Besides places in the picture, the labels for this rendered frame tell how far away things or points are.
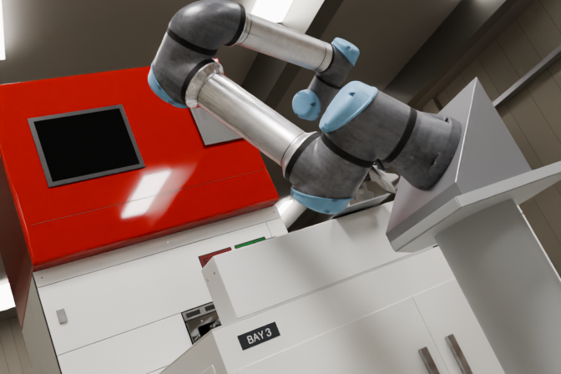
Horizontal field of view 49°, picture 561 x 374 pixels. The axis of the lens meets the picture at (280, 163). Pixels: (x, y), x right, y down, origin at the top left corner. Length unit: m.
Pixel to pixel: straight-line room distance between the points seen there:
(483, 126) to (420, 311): 0.49
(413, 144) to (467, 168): 0.11
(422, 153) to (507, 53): 7.43
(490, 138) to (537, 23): 7.07
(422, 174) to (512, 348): 0.33
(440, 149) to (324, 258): 0.40
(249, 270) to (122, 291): 0.66
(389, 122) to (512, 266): 0.33
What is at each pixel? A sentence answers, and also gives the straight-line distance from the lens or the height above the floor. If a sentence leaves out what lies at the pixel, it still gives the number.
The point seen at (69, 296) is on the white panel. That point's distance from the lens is 1.88.
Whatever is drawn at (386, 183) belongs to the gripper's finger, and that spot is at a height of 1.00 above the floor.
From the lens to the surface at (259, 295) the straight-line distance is 1.31.
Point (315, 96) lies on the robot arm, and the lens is 1.56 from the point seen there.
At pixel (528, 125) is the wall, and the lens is 8.53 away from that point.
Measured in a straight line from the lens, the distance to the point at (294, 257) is 1.37.
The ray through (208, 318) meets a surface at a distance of 1.92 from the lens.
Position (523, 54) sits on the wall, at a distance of 8.41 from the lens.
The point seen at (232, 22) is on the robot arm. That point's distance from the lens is 1.35.
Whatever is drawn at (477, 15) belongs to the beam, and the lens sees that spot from 6.95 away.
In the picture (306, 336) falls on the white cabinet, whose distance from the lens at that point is 1.33.
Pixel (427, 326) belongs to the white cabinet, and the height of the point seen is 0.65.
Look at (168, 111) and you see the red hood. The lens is 2.14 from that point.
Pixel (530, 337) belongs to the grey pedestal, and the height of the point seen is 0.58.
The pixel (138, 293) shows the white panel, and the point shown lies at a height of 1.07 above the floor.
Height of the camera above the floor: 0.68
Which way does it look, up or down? 18 degrees up
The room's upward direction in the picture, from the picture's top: 24 degrees counter-clockwise
